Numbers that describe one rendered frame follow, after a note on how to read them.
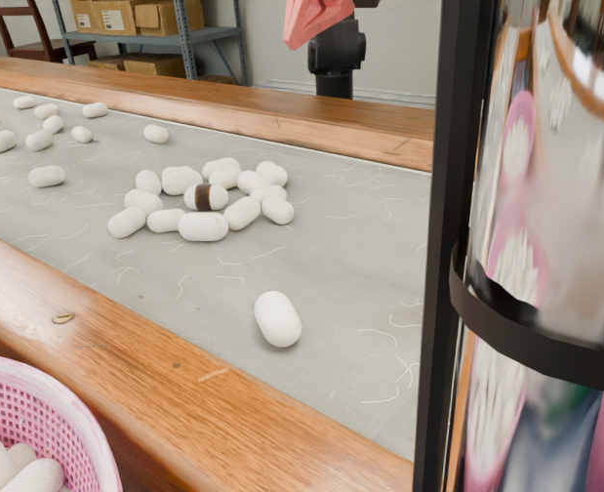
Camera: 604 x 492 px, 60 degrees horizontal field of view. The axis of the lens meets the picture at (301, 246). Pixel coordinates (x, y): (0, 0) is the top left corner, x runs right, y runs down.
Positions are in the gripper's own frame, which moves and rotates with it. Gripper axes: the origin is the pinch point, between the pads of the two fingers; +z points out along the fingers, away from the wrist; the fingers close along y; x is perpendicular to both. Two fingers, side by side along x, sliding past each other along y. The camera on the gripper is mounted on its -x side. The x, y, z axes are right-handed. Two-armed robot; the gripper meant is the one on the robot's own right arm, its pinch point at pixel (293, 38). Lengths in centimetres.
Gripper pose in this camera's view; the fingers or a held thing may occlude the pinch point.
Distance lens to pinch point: 51.3
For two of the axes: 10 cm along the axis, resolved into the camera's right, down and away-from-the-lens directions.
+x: 4.5, 3.9, 8.1
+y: 7.9, 2.6, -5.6
